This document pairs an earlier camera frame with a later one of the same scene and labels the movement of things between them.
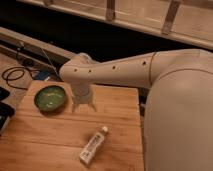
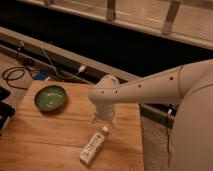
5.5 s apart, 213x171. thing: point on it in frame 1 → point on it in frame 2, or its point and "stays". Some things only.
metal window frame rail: (190, 21) stays
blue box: (42, 75) stays
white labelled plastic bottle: (93, 146) stays
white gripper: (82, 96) → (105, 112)
